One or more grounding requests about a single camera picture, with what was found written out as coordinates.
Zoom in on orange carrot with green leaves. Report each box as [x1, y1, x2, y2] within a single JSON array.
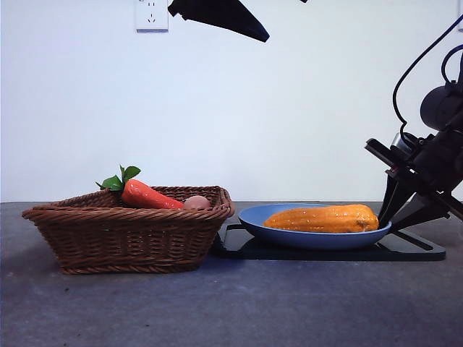
[[95, 165, 186, 210]]

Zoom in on white wall socket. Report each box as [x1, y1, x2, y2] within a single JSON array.
[[135, 0, 169, 34]]

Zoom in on short looped black cable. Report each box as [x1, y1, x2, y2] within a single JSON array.
[[441, 47, 463, 86]]

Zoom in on brown wicker basket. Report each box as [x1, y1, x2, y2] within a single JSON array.
[[21, 186, 235, 275]]

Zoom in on blue round plate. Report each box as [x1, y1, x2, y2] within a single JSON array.
[[237, 203, 393, 252]]

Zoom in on black rectangular tray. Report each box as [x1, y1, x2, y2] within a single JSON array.
[[211, 220, 446, 262]]

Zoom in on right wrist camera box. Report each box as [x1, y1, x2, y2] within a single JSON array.
[[389, 132, 424, 155]]

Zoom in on yellow corn cob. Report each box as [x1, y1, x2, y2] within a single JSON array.
[[263, 204, 380, 234]]

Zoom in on long black right arm cable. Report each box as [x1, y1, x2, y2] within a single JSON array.
[[392, 12, 463, 137]]

